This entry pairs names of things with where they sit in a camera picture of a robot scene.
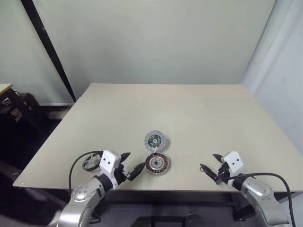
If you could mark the black diagonal pole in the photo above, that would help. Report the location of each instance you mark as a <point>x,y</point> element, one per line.
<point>50,49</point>

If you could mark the round motor circuit board cap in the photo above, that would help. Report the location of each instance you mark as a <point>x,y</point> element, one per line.
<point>154,141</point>

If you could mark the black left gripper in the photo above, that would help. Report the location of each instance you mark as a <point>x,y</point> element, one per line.
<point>120,175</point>

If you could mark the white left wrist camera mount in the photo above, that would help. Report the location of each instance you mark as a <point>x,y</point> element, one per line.
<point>109,161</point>

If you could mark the beige side desk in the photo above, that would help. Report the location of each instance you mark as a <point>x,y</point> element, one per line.
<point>4,88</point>

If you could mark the black equipment case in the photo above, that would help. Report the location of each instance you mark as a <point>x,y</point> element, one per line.
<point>16,111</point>

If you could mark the copper wound motor stator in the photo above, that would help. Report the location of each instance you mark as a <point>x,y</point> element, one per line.
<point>151,165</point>

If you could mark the black table frame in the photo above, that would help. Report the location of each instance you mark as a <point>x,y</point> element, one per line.
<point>233,203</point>

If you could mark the dark rounded shape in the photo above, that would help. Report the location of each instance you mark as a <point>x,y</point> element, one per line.
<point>143,222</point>
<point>195,221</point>

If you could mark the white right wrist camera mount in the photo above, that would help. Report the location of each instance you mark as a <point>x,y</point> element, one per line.
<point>234,162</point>

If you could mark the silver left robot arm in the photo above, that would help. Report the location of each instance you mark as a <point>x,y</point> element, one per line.
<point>80,191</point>

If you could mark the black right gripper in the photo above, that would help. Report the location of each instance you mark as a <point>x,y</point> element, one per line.
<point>223,174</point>

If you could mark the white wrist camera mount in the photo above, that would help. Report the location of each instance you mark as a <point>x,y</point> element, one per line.
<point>109,161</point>
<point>234,162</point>

